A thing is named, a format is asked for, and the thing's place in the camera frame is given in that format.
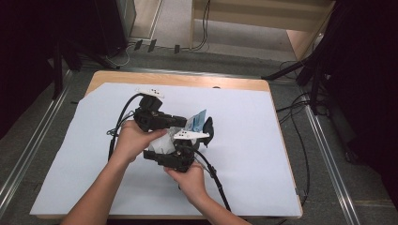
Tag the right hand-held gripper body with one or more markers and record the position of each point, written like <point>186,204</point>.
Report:
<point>181,159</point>

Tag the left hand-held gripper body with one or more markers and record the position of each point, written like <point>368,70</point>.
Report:
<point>150,117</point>

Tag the white and blue pouch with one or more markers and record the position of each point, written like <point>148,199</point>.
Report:
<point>197,122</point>

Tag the person's left hand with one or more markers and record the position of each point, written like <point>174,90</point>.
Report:
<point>133,143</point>

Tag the person's right hand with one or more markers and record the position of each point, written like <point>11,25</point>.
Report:
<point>191,181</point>

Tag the wooden table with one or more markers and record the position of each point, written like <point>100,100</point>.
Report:
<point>175,79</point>

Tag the white paper sheet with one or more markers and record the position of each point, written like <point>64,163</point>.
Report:
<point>250,175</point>

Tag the small black block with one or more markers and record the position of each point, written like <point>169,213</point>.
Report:
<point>152,45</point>
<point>138,44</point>
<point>176,49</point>

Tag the dark cabinet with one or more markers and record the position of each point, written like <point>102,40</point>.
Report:
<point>109,25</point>

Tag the black tripod stand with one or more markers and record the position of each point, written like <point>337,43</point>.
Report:
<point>284,71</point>
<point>58,62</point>

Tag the light wooden shelf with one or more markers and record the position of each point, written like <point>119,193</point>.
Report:
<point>250,23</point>

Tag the dark curtain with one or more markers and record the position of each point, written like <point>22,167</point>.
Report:
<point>369,78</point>
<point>22,47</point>

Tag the metal floor rail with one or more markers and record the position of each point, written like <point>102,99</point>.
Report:
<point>328,162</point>
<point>187,72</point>
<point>28,150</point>

